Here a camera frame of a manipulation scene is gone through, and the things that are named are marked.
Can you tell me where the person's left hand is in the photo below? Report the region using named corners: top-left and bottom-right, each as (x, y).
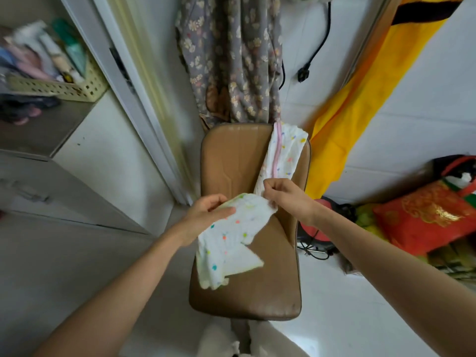
top-left (167, 193), bottom-right (237, 249)

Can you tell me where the person's right hand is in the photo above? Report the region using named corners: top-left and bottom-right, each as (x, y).
top-left (263, 178), bottom-right (320, 227)

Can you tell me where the green-edged white cloth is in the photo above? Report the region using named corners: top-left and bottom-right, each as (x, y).
top-left (196, 193), bottom-right (278, 291)

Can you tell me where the pink-edged white cloth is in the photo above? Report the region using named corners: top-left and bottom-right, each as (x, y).
top-left (253, 120), bottom-right (309, 196)

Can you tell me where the person's right forearm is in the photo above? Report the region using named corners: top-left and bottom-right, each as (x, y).
top-left (308, 210), bottom-right (476, 357)

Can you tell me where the person's left forearm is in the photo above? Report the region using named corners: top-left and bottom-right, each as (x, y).
top-left (33, 234), bottom-right (186, 357)

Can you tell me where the red and black round appliance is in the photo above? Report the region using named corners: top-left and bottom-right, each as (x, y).
top-left (297, 196), bottom-right (356, 261)

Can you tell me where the brown leather chair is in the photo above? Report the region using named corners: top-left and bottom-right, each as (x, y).
top-left (188, 123), bottom-right (312, 322)

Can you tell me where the yellow-green plastic bag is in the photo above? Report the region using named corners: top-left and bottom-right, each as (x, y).
top-left (355, 202), bottom-right (391, 242)

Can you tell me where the yellow cloth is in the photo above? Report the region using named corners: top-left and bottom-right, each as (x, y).
top-left (304, 0), bottom-right (468, 200)

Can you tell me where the white cabinet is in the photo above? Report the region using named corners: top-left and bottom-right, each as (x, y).
top-left (0, 0), bottom-right (176, 235)

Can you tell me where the red bag with gold print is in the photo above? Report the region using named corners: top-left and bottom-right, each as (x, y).
top-left (373, 156), bottom-right (476, 257)

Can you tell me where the grey floral garment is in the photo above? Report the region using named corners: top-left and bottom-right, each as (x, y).
top-left (175, 0), bottom-right (285, 127)

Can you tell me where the cream plastic basket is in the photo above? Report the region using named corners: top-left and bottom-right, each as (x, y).
top-left (7, 55), bottom-right (109, 104)

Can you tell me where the bunch of toiletry tubes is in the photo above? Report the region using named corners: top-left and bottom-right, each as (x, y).
top-left (0, 18), bottom-right (90, 84)

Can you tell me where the black cable with plug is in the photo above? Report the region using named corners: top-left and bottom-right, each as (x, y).
top-left (297, 1), bottom-right (332, 83)

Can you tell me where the white door frame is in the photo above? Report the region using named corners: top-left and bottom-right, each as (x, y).
top-left (59, 0), bottom-right (198, 205)

